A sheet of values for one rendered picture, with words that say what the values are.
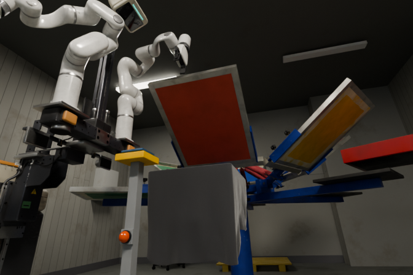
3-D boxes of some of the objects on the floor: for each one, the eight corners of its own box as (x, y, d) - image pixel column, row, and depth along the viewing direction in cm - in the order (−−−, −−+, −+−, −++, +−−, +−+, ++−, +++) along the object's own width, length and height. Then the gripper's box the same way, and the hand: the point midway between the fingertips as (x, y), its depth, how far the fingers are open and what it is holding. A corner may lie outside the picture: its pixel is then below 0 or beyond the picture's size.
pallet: (289, 264, 432) (289, 256, 437) (293, 272, 358) (291, 263, 362) (224, 264, 459) (224, 257, 464) (214, 272, 384) (214, 264, 389)
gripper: (183, 34, 135) (179, 52, 124) (193, 59, 147) (190, 77, 136) (171, 38, 137) (166, 55, 125) (182, 62, 149) (178, 80, 138)
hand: (179, 65), depth 131 cm, fingers open, 8 cm apart
